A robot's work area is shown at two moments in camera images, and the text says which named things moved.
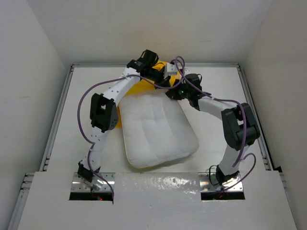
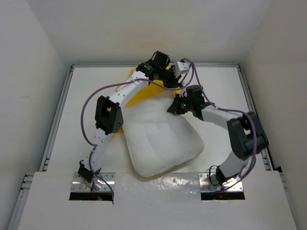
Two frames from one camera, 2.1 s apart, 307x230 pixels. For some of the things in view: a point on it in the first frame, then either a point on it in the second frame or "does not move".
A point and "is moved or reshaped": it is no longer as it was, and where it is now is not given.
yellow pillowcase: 159,65 is moved or reshaped
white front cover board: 158,201 does not move
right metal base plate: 208,182 does not move
